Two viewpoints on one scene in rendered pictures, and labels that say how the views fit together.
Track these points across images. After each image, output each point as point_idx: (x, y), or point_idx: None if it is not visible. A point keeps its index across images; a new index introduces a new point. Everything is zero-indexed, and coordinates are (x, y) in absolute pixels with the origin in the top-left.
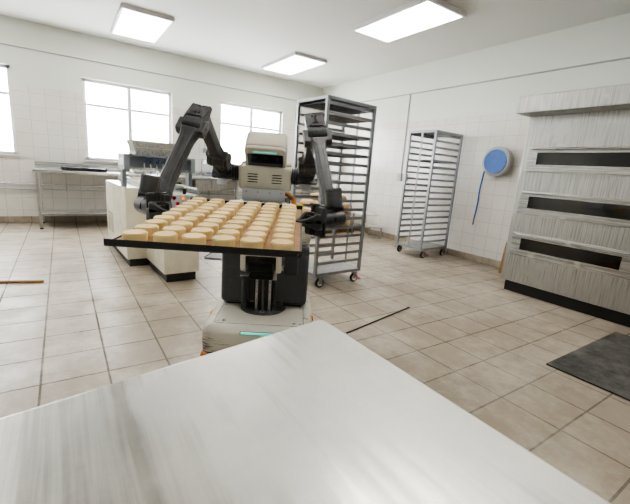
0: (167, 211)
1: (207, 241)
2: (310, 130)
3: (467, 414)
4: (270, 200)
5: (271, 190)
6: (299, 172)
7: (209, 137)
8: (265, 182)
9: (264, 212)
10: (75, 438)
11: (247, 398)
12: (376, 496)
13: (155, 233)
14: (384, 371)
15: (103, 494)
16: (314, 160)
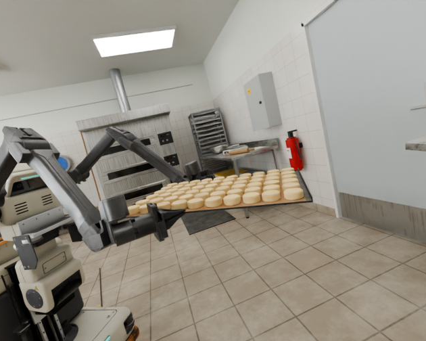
0: (207, 200)
1: (280, 185)
2: (127, 136)
3: None
4: (52, 220)
5: (49, 210)
6: (77, 182)
7: (13, 167)
8: (36, 207)
9: (205, 183)
10: None
11: None
12: None
13: (293, 185)
14: None
15: None
16: (142, 155)
